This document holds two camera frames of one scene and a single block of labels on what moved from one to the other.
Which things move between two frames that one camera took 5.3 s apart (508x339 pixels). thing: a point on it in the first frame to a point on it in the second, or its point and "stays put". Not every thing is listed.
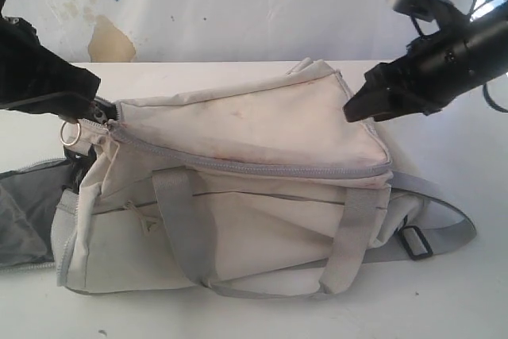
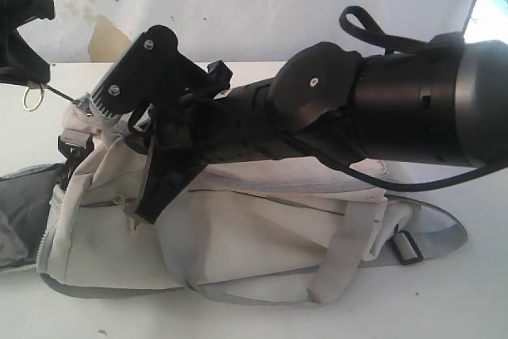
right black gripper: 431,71 to 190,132
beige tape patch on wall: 109,44 stays put
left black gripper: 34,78 to 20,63
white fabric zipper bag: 271,187 stays put
